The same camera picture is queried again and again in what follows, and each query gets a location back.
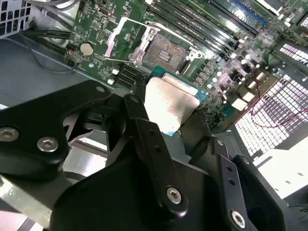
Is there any silver CPU green edge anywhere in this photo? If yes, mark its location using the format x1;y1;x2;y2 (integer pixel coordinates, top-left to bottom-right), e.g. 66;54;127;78
144;65;208;137

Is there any metal socket cover frame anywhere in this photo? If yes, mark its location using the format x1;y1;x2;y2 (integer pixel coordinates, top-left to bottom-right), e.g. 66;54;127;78
103;16;161;65

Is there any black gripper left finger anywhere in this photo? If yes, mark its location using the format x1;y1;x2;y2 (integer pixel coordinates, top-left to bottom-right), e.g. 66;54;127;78
0;80;189;217

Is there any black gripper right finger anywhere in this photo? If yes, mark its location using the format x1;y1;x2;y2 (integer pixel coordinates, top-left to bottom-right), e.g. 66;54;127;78
181;112;292;231

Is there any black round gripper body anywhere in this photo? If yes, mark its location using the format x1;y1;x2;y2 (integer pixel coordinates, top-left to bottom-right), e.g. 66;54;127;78
49;141;235;231

